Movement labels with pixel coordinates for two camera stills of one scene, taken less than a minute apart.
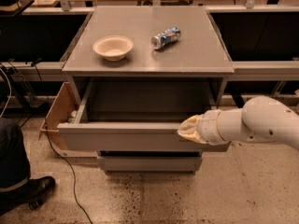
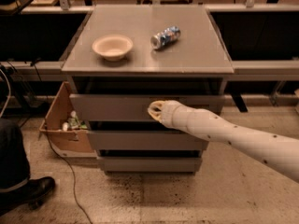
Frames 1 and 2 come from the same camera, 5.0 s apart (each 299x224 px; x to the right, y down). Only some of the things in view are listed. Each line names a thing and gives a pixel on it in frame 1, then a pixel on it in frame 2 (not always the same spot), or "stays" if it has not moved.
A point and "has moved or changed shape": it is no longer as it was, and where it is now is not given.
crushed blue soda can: x=165 y=38 stays
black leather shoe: x=30 y=194 stays
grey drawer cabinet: x=128 y=111 stays
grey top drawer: x=138 y=115 has moved or changed shape
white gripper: x=207 y=127 -> x=170 y=113
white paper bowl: x=113 y=48 stays
